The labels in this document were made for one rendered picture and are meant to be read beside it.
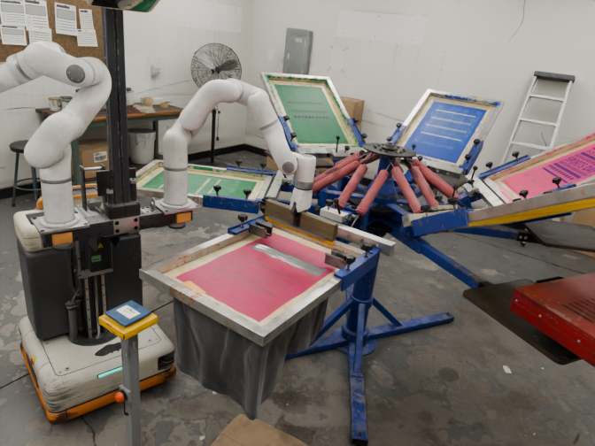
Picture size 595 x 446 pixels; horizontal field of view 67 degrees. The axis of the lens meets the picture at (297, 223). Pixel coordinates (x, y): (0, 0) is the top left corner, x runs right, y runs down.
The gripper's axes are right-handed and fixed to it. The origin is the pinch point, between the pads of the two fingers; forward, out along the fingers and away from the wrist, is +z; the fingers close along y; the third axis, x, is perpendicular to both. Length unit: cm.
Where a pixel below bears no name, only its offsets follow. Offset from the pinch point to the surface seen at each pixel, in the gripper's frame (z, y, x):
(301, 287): 15.4, 22.1, 18.6
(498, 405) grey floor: 110, -91, 94
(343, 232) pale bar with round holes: 8.1, -22.1, 11.2
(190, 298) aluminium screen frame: 13, 60, -2
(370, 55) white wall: -60, -413, -180
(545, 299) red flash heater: 0, -9, 96
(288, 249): 15.5, -0.9, -4.3
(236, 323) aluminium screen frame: 12, 60, 19
